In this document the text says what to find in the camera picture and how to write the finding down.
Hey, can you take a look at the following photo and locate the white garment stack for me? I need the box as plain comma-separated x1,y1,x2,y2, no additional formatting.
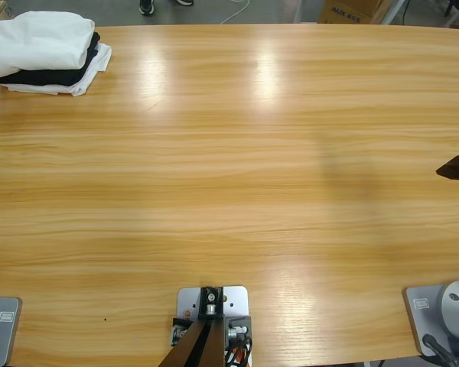
5,41,113,98

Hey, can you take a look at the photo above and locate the black garment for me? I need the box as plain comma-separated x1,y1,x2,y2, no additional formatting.
0,31,102,87

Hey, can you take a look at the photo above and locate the white t-shirt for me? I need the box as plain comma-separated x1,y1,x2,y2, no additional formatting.
0,10,96,80

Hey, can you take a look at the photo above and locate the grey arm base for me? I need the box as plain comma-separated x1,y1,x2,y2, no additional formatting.
0,296,23,367
401,280,459,360

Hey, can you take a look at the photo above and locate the white metal leg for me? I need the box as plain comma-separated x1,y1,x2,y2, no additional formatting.
380,0,406,26

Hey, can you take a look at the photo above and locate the cardboard box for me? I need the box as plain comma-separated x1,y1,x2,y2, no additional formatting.
317,0,395,24

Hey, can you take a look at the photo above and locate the white mounting block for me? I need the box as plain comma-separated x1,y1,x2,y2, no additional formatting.
175,285,252,345

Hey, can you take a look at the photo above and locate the black clamp block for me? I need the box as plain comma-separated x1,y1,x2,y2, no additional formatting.
224,315,252,345
171,316,195,347

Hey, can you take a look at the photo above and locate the black base cable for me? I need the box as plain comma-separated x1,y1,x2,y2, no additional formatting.
422,333,459,367

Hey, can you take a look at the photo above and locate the white floor cable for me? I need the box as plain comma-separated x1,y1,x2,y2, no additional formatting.
220,0,253,24

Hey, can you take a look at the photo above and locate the black post cable bundle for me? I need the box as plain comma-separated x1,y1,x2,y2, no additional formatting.
224,335,254,367

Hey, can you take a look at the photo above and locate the orange cable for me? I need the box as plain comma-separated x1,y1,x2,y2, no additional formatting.
229,343,253,367

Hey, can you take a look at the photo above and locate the dark camera post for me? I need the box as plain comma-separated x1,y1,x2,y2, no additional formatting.
158,285,230,367

